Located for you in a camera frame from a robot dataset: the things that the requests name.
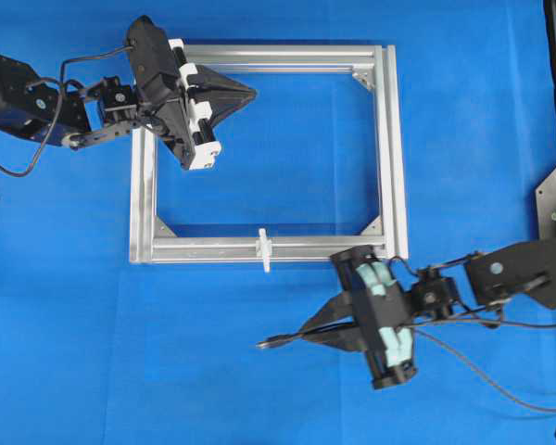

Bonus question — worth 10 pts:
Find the silver aluminium extrusion frame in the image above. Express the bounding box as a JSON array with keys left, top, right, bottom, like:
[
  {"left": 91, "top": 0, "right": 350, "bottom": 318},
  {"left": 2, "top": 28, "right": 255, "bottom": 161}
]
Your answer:
[{"left": 129, "top": 43, "right": 409, "bottom": 265}]

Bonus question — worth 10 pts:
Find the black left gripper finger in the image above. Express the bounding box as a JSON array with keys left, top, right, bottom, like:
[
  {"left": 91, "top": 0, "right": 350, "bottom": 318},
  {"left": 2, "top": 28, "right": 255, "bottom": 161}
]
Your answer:
[
  {"left": 192, "top": 88, "right": 257, "bottom": 139},
  {"left": 184, "top": 64, "right": 256, "bottom": 93}
]

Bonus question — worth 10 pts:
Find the white zip tie loop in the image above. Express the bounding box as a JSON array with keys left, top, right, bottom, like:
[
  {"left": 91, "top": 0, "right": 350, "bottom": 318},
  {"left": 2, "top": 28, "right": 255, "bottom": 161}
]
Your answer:
[{"left": 256, "top": 228, "right": 272, "bottom": 273}]

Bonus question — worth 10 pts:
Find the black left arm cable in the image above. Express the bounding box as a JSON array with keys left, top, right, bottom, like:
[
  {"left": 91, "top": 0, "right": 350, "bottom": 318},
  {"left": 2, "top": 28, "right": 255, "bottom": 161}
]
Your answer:
[{"left": 0, "top": 44, "right": 138, "bottom": 178}]

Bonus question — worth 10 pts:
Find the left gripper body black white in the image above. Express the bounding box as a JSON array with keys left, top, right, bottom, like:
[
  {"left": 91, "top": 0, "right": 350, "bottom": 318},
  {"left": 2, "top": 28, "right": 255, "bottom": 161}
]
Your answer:
[{"left": 126, "top": 15, "right": 221, "bottom": 171}]

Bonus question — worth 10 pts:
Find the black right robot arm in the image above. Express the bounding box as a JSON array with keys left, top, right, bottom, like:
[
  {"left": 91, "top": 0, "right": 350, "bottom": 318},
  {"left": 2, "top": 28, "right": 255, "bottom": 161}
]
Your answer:
[{"left": 296, "top": 237, "right": 556, "bottom": 389}]

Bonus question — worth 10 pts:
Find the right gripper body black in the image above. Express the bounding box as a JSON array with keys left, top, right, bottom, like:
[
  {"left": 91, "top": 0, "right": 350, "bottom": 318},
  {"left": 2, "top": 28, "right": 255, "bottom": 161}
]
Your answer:
[{"left": 330, "top": 246, "right": 417, "bottom": 389}]

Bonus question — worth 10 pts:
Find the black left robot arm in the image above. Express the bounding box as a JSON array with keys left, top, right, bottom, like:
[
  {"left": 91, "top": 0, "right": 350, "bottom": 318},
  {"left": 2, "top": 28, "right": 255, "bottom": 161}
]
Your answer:
[{"left": 0, "top": 16, "right": 257, "bottom": 170}]

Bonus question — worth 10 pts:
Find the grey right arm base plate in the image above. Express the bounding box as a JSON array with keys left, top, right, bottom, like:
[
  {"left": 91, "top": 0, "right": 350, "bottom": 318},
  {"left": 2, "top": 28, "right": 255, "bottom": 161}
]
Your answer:
[{"left": 535, "top": 167, "right": 556, "bottom": 239}]

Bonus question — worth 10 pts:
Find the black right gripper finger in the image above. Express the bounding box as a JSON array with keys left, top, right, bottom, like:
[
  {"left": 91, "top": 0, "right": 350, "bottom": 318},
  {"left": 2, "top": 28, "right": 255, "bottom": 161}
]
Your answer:
[
  {"left": 302, "top": 324, "right": 368, "bottom": 352},
  {"left": 298, "top": 291, "right": 357, "bottom": 336}
]

